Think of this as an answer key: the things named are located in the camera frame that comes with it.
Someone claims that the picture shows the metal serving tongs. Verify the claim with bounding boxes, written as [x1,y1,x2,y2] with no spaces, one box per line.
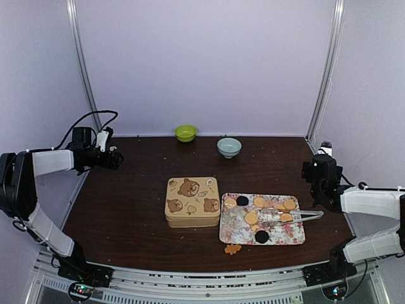
[258,208,324,225]

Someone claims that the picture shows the gold cookie tin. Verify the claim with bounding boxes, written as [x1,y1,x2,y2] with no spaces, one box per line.
[167,217,220,228]

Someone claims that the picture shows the floral cookie tray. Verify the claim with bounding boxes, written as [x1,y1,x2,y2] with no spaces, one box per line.
[219,193,306,246]

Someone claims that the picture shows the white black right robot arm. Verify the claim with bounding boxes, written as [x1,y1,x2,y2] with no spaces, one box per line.
[301,153,404,286]

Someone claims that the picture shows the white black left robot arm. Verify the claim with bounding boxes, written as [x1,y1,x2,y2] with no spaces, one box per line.
[1,111,124,281]

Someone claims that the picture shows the green bowl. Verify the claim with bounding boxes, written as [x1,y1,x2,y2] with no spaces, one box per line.
[175,125,197,143]

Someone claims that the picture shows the black sandwich cookie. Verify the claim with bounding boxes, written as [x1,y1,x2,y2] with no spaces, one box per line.
[254,231,270,244]

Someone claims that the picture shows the round patterned biscuit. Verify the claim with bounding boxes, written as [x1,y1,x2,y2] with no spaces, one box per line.
[224,198,237,208]

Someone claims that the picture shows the light blue striped bowl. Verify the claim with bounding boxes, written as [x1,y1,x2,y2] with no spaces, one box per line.
[216,137,242,159]

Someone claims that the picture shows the brown tree cookie on table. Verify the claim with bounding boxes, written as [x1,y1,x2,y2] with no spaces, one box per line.
[224,244,242,255]

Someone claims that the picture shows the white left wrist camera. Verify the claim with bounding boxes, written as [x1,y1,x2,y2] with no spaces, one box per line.
[95,127,114,152]

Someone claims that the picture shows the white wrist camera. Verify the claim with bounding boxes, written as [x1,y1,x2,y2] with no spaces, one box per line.
[95,127,114,152]
[317,141,332,156]

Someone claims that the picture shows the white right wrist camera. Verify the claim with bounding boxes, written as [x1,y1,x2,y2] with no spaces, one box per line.
[317,141,332,156]

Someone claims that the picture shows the aluminium front rail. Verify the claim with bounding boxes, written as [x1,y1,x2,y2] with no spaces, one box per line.
[25,248,392,304]

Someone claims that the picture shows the aluminium corner post left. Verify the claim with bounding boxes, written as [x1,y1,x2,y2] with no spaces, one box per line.
[66,0,97,111]

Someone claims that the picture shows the aluminium corner post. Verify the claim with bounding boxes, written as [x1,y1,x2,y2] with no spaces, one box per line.
[306,0,346,148]
[66,0,97,111]

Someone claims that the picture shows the aluminium corner post right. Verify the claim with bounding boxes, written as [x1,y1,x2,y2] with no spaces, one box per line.
[306,0,346,148]

